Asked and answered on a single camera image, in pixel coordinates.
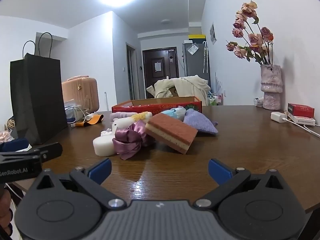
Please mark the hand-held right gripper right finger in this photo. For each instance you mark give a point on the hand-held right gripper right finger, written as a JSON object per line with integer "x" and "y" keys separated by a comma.
{"x": 220, "y": 171}

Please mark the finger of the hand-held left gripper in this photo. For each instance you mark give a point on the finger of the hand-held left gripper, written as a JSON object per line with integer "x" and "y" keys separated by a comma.
{"x": 51, "y": 151}
{"x": 15, "y": 145}

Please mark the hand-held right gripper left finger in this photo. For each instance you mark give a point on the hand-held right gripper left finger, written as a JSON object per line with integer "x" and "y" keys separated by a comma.
{"x": 101, "y": 170}

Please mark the white round foam sponge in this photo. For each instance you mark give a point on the white round foam sponge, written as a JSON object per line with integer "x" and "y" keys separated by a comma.
{"x": 102, "y": 145}

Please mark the purple satin scrunchie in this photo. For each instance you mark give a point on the purple satin scrunchie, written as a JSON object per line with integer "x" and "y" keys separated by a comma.
{"x": 127, "y": 142}

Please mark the white paper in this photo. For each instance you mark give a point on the white paper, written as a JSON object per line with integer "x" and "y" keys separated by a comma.
{"x": 107, "y": 132}

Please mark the white plush toy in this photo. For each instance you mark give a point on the white plush toy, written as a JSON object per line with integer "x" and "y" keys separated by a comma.
{"x": 122, "y": 124}

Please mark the purple knitted cloth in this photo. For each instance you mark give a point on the purple knitted cloth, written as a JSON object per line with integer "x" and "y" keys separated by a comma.
{"x": 200, "y": 123}

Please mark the lilac fuzzy cloth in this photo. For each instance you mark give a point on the lilac fuzzy cloth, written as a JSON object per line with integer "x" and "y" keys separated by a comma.
{"x": 120, "y": 115}

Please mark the red layered sponge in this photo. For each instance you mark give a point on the red layered sponge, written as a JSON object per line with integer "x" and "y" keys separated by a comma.
{"x": 172, "y": 130}

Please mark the clear plastic object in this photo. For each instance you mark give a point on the clear plastic object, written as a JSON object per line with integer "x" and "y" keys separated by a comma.
{"x": 173, "y": 112}

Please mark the red cardboard box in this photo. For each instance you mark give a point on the red cardboard box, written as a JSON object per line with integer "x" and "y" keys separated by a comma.
{"x": 155, "y": 108}

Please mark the person's left hand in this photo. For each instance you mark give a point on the person's left hand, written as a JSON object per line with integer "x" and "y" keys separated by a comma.
{"x": 4, "y": 212}

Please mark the pink crinkled wrap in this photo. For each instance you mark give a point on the pink crinkled wrap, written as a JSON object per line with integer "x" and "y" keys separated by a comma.
{"x": 5, "y": 136}

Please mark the rattan ball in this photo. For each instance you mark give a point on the rattan ball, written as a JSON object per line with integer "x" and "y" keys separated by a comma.
{"x": 10, "y": 124}

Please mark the black paper bag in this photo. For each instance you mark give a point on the black paper bag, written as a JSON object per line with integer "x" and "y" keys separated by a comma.
{"x": 37, "y": 92}

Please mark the pink suitcase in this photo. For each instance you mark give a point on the pink suitcase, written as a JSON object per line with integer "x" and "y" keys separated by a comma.
{"x": 80, "y": 90}

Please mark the white pole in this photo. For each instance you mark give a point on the white pole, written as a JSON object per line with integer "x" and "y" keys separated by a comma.
{"x": 106, "y": 101}

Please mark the white charger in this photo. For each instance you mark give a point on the white charger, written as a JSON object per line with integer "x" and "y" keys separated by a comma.
{"x": 278, "y": 117}

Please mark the chair with beige coats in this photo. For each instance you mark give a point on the chair with beige coats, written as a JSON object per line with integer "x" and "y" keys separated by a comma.
{"x": 190, "y": 85}

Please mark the brown chair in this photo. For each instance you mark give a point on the brown chair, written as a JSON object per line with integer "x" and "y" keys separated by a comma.
{"x": 172, "y": 91}

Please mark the white flat box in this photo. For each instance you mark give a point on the white flat box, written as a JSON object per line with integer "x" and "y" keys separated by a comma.
{"x": 303, "y": 121}

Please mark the pink textured vase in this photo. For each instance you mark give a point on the pink textured vase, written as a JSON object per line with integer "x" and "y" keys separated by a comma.
{"x": 271, "y": 87}

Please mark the grey interior door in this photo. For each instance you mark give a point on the grey interior door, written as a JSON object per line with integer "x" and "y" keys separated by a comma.
{"x": 130, "y": 75}

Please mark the red small box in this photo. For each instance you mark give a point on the red small box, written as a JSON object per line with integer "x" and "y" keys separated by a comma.
{"x": 301, "y": 110}

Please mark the dark brown entrance door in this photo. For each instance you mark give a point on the dark brown entrance door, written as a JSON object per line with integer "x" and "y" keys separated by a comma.
{"x": 150, "y": 80}

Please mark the grey fridge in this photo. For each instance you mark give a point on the grey fridge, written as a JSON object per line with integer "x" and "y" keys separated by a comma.
{"x": 195, "y": 65}

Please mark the white folded umbrella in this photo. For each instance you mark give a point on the white folded umbrella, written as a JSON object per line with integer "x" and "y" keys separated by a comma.
{"x": 205, "y": 57}

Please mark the yellow black box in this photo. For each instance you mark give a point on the yellow black box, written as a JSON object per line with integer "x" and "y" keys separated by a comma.
{"x": 197, "y": 37}

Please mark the bunch of dried roses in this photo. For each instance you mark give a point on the bunch of dried roses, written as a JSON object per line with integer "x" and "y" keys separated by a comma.
{"x": 252, "y": 38}

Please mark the small round ceiling lamp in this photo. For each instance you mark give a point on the small round ceiling lamp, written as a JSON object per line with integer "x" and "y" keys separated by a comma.
{"x": 166, "y": 21}

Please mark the wall poster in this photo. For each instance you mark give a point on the wall poster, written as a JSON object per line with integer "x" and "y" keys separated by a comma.
{"x": 212, "y": 33}

